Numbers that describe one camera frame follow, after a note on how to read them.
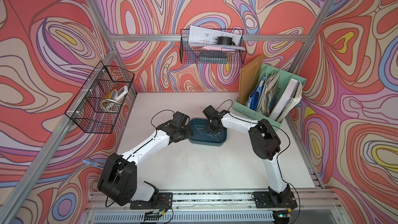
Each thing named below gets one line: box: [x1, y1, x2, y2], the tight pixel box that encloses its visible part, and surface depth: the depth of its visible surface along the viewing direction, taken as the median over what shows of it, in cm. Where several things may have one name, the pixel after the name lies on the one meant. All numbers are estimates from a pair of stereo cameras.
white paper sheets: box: [189, 24, 247, 51], surface depth 87 cm
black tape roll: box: [216, 36, 237, 47], surface depth 84 cm
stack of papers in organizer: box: [256, 70, 280, 118], surface depth 95 cm
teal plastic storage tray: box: [188, 118, 227, 147], surface depth 98 cm
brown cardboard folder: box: [238, 54, 267, 106], surface depth 97 cm
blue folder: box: [247, 76, 267, 111], surface depth 98 cm
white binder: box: [269, 78, 300, 122], surface depth 88 cm
